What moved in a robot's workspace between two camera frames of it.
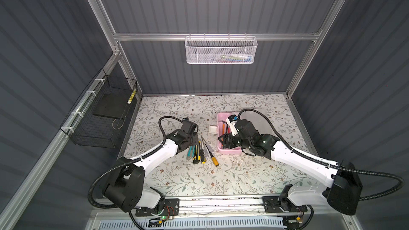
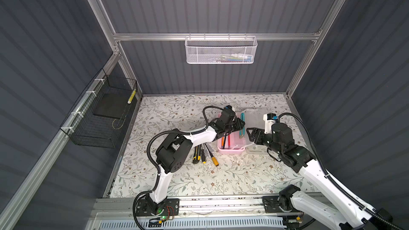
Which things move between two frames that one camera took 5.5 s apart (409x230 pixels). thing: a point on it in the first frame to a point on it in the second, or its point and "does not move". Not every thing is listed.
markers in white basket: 234,58 does not move
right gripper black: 227,138 to 260,132
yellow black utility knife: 196,158 does not move
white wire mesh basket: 220,50 does not move
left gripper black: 195,138 to 238,126
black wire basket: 97,119 does not move
